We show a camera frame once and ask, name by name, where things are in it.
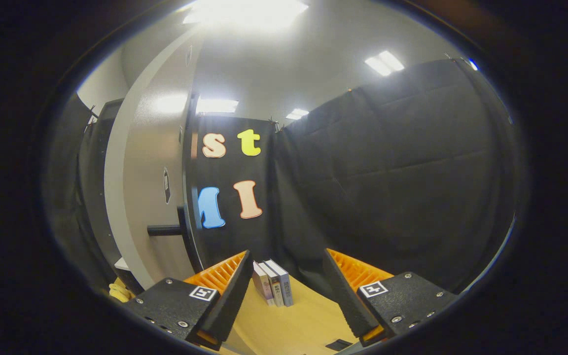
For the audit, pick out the blue grey book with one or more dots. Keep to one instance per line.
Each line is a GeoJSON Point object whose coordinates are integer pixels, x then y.
{"type": "Point", "coordinates": [286, 286]}

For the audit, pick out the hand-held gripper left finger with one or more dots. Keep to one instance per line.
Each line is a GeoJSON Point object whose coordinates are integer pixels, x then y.
{"type": "Point", "coordinates": [230, 301]}

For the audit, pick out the small ceiling light panel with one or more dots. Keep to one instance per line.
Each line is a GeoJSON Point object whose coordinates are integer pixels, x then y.
{"type": "Point", "coordinates": [297, 114]}
{"type": "Point", "coordinates": [216, 105]}

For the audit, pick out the dark grey cabinet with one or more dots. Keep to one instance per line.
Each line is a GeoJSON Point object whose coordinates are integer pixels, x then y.
{"type": "Point", "coordinates": [96, 172]}

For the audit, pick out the black backdrop cloth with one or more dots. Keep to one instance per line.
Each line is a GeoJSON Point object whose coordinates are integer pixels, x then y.
{"type": "Point", "coordinates": [387, 172]}

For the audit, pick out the white spine book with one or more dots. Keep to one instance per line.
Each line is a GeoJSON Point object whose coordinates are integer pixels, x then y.
{"type": "Point", "coordinates": [275, 291]}

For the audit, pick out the double ceiling light panel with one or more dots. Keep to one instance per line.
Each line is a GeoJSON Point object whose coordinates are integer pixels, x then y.
{"type": "Point", "coordinates": [384, 63]}

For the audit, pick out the yellow plush toy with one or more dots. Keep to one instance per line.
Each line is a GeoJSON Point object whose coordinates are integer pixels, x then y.
{"type": "Point", "coordinates": [121, 291]}

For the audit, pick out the large ceiling light panel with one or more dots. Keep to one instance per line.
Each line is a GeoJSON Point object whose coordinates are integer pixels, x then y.
{"type": "Point", "coordinates": [244, 12]}

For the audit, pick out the grey cabinet door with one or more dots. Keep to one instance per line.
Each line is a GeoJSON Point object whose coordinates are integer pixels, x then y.
{"type": "Point", "coordinates": [151, 158]}

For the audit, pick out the small black flat object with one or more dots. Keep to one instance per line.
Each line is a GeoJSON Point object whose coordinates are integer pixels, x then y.
{"type": "Point", "coordinates": [339, 345]}

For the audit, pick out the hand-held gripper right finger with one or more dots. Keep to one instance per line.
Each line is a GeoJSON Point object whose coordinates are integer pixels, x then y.
{"type": "Point", "coordinates": [345, 301]}

